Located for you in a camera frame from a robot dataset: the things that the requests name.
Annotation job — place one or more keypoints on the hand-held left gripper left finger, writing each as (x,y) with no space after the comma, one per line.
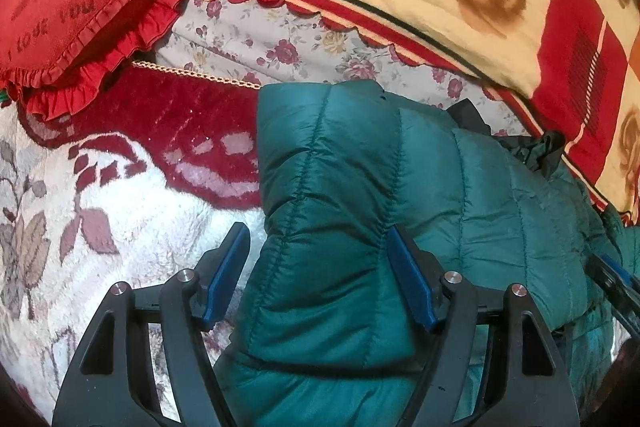
(227,274)

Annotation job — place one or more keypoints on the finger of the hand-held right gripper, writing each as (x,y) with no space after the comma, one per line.
(617,274)

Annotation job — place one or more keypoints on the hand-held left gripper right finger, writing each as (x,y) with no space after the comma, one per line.
(412,279)

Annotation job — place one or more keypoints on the green puffer jacket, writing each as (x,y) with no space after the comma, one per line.
(360,187)

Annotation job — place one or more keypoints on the plush red white floral blanket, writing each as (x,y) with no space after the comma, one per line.
(125,187)

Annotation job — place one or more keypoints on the floral bedsheet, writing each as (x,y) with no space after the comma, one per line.
(260,42)

